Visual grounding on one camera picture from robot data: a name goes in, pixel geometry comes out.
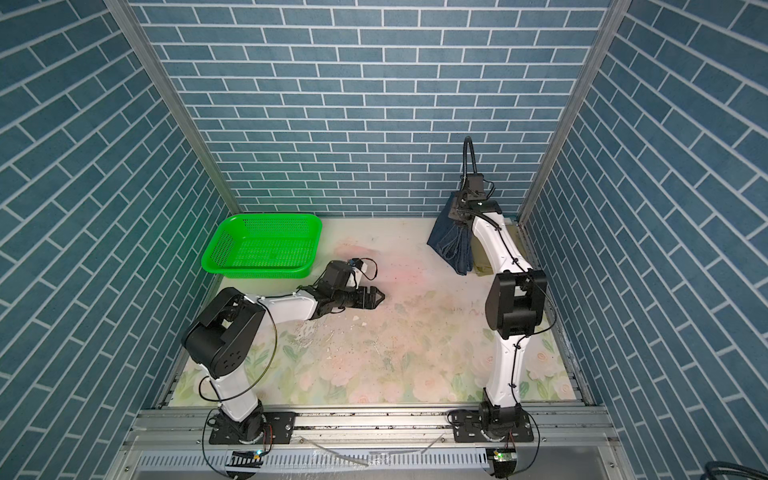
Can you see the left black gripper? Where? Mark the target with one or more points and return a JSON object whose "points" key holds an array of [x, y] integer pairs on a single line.
{"points": [[371, 301]]}

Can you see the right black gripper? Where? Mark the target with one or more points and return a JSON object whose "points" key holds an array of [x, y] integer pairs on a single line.
{"points": [[455, 207]]}

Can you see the dark navy skirt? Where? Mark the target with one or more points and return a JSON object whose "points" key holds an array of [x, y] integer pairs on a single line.
{"points": [[451, 240]]}

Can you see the olive khaki skirt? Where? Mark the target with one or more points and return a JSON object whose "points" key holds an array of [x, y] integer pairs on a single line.
{"points": [[483, 268]]}

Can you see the green plastic basket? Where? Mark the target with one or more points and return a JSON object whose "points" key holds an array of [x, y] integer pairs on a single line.
{"points": [[264, 246]]}

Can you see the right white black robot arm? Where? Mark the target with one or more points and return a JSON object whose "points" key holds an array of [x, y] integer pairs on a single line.
{"points": [[514, 309]]}

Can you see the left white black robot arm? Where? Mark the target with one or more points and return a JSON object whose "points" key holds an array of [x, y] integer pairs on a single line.
{"points": [[220, 339]]}

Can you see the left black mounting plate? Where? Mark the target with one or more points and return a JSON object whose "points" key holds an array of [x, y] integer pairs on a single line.
{"points": [[282, 427]]}

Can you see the black mounting plate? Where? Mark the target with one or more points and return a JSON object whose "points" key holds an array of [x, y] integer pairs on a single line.
{"points": [[468, 426], [282, 427]]}

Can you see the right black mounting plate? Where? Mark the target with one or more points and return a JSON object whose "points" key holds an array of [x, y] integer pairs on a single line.
{"points": [[468, 426]]}

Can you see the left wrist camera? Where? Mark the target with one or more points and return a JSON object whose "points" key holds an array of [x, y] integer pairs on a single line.
{"points": [[343, 274]]}

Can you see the white slotted cable duct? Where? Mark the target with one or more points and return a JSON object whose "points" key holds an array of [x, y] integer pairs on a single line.
{"points": [[315, 461]]}

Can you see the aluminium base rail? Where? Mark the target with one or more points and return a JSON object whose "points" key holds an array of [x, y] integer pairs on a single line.
{"points": [[402, 427]]}

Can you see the right aluminium corner post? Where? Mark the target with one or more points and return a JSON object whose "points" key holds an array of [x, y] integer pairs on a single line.
{"points": [[605, 35]]}

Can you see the aluminium corner post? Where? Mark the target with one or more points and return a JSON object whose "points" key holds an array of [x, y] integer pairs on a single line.
{"points": [[605, 35], [129, 25]]}

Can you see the left aluminium corner post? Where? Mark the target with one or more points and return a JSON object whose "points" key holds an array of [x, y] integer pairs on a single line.
{"points": [[129, 25]]}

